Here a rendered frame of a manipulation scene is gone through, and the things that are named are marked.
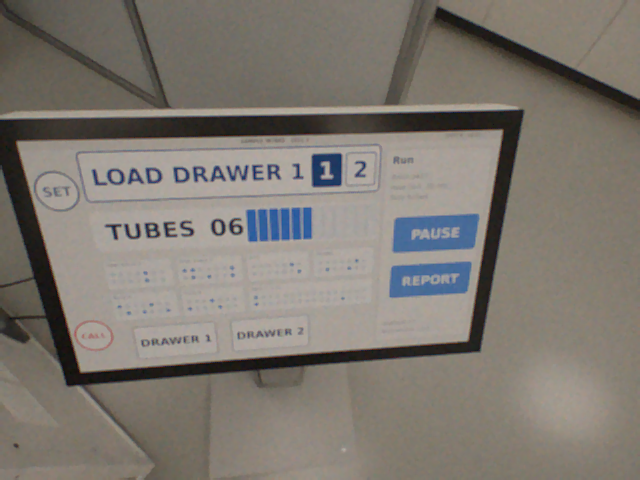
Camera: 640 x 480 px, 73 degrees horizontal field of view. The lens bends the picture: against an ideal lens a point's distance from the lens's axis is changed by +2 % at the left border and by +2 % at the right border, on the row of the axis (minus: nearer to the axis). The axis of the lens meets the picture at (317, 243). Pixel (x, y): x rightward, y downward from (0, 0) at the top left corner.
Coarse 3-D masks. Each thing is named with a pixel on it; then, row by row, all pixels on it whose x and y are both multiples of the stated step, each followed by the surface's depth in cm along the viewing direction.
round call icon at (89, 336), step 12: (72, 324) 48; (84, 324) 49; (96, 324) 49; (108, 324) 49; (84, 336) 49; (96, 336) 49; (108, 336) 50; (84, 348) 50; (96, 348) 50; (108, 348) 50
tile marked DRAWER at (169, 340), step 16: (144, 336) 50; (160, 336) 50; (176, 336) 51; (192, 336) 51; (208, 336) 51; (144, 352) 51; (160, 352) 51; (176, 352) 52; (192, 352) 52; (208, 352) 52
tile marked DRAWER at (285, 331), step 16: (240, 320) 51; (256, 320) 51; (272, 320) 51; (288, 320) 52; (304, 320) 52; (240, 336) 52; (256, 336) 52; (272, 336) 52; (288, 336) 53; (304, 336) 53
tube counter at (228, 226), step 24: (216, 216) 45; (240, 216) 46; (264, 216) 46; (288, 216) 46; (312, 216) 47; (336, 216) 47; (360, 216) 47; (216, 240) 47; (240, 240) 47; (264, 240) 47; (288, 240) 48; (312, 240) 48
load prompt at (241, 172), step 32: (96, 160) 42; (128, 160) 42; (160, 160) 43; (192, 160) 43; (224, 160) 43; (256, 160) 44; (288, 160) 44; (320, 160) 44; (352, 160) 45; (96, 192) 43; (128, 192) 43; (160, 192) 44; (192, 192) 44; (224, 192) 45; (256, 192) 45; (288, 192) 45; (320, 192) 46; (352, 192) 46
